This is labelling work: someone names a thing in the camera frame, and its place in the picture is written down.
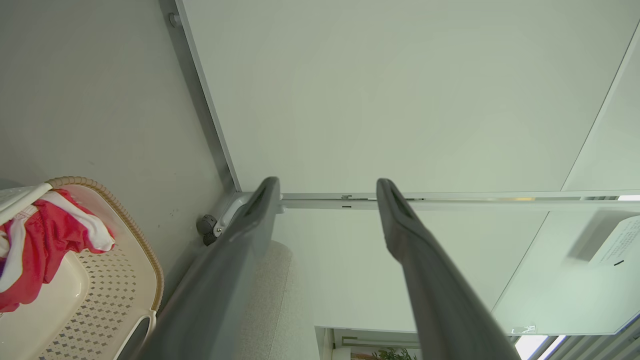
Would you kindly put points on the green potted plant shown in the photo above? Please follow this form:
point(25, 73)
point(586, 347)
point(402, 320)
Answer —
point(395, 354)

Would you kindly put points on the red shorts with white trim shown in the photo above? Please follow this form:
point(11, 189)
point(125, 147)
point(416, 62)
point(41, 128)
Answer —
point(20, 292)

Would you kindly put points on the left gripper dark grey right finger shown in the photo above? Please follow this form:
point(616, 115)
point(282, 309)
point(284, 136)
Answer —
point(440, 300)

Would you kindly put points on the red white-trimmed basketball jersey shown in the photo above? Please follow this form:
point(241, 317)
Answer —
point(55, 230)

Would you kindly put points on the white printed paper notice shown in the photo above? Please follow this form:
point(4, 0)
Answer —
point(617, 242)

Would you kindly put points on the grey partition foot with caster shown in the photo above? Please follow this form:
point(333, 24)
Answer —
point(212, 150)

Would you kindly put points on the beige plastic laundry basket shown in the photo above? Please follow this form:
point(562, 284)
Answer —
point(105, 300)

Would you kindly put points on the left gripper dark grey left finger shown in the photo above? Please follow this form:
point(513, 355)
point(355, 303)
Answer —
point(215, 290)

